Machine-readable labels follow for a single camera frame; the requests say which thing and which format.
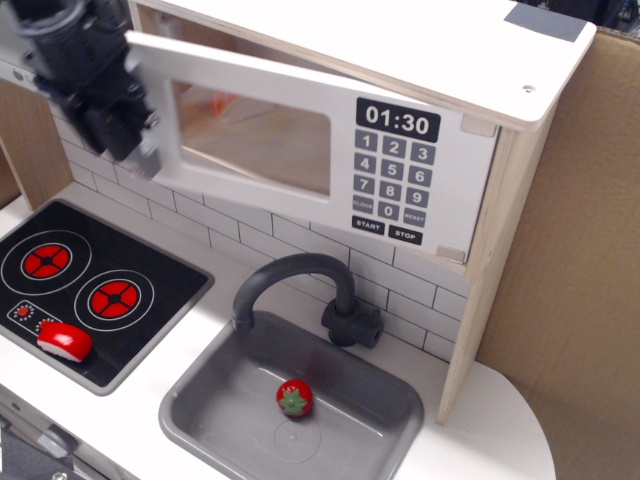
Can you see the grey plastic sink basin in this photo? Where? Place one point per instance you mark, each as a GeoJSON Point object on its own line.
{"type": "Point", "coordinates": [223, 409]}

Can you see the white wooden microwave cabinet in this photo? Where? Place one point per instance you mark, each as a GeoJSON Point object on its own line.
{"type": "Point", "coordinates": [484, 58]}

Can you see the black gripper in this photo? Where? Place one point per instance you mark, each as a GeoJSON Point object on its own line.
{"type": "Point", "coordinates": [108, 111]}

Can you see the black toy stovetop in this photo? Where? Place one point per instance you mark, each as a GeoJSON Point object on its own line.
{"type": "Point", "coordinates": [64, 265]}

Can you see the grey range hood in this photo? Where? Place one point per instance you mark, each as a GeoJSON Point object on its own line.
{"type": "Point", "coordinates": [13, 47]}

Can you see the white toy microwave door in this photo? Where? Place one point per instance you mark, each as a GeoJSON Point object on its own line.
{"type": "Point", "coordinates": [315, 146]}

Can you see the red toy strawberry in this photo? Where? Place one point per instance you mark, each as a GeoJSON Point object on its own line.
{"type": "Point", "coordinates": [295, 398]}

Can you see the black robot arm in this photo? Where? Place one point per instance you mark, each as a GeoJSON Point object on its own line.
{"type": "Point", "coordinates": [79, 51]}

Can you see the red white toy sushi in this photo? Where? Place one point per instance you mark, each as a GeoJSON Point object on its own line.
{"type": "Point", "coordinates": [64, 340]}

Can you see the grey oven front handle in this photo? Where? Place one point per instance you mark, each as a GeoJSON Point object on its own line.
{"type": "Point", "coordinates": [33, 446]}

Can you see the brown cardboard panel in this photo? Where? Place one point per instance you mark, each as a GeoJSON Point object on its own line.
{"type": "Point", "coordinates": [564, 327]}

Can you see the orange salmon toy sushi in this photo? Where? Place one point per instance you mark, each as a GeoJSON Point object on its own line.
{"type": "Point", "coordinates": [219, 102]}

